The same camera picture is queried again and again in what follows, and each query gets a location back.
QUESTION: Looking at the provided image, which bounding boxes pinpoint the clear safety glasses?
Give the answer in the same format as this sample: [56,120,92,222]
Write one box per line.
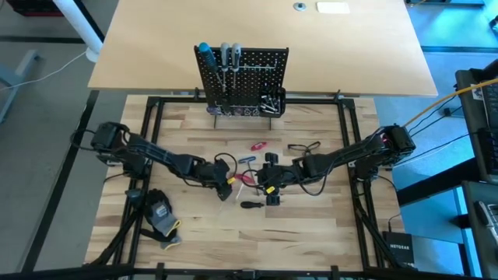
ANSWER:
[286,140,322,157]

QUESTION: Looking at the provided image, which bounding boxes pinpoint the blue T-handle hex key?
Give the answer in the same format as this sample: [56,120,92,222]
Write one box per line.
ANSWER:
[237,155,261,197]

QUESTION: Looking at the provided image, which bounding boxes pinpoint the teal black handled screwdriver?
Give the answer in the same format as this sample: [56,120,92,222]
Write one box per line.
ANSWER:
[198,41,226,93]

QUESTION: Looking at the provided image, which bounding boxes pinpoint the grey black handled screwdriver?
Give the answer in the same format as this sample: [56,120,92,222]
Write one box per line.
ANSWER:
[220,41,231,94]
[231,42,243,91]

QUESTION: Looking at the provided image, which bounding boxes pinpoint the black pegboard bin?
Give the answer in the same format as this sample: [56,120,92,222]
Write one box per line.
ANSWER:
[258,86,287,118]

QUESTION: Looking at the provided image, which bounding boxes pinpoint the grey black work glove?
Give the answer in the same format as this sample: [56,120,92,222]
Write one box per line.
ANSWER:
[142,188,183,239]
[139,228,183,251]

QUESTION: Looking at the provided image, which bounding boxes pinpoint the black metal pegboard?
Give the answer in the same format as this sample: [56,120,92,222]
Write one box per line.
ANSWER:
[193,45,290,130]

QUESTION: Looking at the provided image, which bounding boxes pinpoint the light wooden desk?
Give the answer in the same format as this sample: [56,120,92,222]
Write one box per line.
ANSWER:
[87,0,440,98]

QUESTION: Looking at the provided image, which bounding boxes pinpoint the white pad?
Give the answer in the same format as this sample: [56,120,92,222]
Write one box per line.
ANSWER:
[315,1,351,16]

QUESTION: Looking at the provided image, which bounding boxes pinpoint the black equipment cart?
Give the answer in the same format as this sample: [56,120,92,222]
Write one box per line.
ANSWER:
[454,57,498,280]

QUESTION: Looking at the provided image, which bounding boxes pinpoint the grey desk foot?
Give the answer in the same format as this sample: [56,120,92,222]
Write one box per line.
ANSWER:
[0,48,40,124]

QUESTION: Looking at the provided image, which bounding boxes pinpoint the red crate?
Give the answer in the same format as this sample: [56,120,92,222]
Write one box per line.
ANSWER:
[6,0,65,17]

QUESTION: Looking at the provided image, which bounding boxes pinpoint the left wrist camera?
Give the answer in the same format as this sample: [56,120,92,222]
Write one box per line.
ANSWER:
[216,183,233,202]

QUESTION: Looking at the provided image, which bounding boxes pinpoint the wire ring hook rail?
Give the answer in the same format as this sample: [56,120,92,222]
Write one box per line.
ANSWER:
[227,103,261,117]

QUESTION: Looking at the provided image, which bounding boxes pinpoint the black aluminium table frame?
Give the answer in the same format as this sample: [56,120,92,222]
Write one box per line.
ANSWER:
[83,88,416,280]

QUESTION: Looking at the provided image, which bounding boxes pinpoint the straight wire tool rail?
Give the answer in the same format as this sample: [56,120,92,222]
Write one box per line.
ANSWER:
[217,63,279,72]

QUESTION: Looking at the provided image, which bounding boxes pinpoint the black network switch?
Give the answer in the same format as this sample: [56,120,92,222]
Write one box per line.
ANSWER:
[381,230,416,266]

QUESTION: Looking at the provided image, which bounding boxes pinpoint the white floor cable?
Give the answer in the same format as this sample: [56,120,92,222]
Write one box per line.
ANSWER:
[0,49,89,94]

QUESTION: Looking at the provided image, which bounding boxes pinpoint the yellow cable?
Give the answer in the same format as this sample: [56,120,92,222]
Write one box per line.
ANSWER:
[403,76,498,128]

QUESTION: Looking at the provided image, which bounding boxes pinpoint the white round post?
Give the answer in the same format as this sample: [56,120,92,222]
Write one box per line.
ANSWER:
[51,0,106,64]

